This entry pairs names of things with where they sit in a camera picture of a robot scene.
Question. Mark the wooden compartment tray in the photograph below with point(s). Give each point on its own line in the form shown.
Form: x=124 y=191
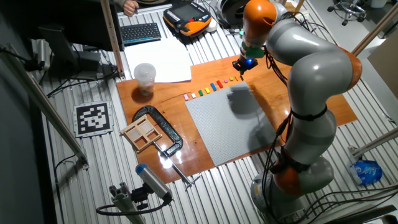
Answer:
x=141 y=133

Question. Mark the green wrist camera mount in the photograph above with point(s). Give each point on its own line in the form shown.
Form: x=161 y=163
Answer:
x=253 y=51

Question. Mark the person's forearm gray sleeve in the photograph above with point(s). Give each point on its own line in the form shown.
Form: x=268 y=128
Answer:
x=119 y=2

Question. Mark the gray orange robot arm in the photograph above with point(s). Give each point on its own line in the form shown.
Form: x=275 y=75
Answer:
x=314 y=71

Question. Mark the white paper sheets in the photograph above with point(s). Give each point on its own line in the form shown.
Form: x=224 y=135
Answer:
x=158 y=59

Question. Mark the black monitor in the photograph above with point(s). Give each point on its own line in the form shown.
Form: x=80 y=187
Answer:
x=77 y=18

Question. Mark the round wooden stool seat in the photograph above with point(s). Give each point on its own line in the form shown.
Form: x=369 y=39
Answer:
x=292 y=5

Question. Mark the gray camera blue cap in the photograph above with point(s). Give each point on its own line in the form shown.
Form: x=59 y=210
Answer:
x=154 y=182

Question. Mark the light pink Lego brick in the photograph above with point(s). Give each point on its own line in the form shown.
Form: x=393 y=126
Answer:
x=186 y=97

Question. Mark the gray Lego baseplate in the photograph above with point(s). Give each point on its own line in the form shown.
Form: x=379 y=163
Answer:
x=224 y=124

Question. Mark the long blue Lego brick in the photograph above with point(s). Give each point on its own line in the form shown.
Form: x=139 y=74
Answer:
x=213 y=86

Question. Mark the wheeled office stool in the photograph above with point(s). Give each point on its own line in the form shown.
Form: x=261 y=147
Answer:
x=348 y=7

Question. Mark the glossy wooden board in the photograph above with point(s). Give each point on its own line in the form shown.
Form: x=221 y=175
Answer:
x=335 y=109

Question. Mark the black metal C-clamp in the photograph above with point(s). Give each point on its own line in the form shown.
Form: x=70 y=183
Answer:
x=169 y=129

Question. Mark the short aluminium profile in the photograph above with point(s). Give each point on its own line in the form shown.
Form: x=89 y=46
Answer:
x=373 y=143

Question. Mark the white computer mouse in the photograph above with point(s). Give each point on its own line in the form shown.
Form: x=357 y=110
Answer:
x=212 y=26

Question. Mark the orange black teach pendant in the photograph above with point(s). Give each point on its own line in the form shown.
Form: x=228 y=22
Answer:
x=186 y=15

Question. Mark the white bin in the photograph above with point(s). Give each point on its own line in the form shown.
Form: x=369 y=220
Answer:
x=378 y=3

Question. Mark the brown cardboard panel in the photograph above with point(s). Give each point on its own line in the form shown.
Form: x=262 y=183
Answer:
x=385 y=68

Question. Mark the silver metal cylinder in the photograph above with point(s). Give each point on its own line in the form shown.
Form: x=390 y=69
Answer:
x=44 y=54

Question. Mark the wooden frame post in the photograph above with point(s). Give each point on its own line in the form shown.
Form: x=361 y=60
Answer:
x=376 y=29
x=112 y=37

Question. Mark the aluminium camera mount post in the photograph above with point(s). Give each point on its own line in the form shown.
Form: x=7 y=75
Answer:
x=124 y=202

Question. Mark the clear plastic cup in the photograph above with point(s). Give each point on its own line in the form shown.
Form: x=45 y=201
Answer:
x=145 y=77

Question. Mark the black keyboard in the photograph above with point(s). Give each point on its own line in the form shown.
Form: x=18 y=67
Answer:
x=140 y=32

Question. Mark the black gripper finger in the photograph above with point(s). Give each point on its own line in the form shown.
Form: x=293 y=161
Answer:
x=237 y=67
x=252 y=68

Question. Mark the long red Lego brick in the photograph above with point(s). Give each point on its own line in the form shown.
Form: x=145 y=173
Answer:
x=219 y=84

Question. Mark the yellow Lego brick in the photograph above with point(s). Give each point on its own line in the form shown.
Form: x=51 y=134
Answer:
x=207 y=90

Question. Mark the aluminium frame bar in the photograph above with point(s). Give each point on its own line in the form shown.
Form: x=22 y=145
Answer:
x=43 y=102

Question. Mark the blue plastic bag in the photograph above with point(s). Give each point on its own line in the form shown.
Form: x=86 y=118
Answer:
x=366 y=172

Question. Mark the person's hand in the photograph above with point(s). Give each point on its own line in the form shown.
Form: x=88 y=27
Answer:
x=130 y=7

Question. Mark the black white marker board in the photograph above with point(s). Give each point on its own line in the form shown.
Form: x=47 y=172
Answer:
x=93 y=118

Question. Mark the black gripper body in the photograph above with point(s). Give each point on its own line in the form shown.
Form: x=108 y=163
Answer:
x=248 y=61

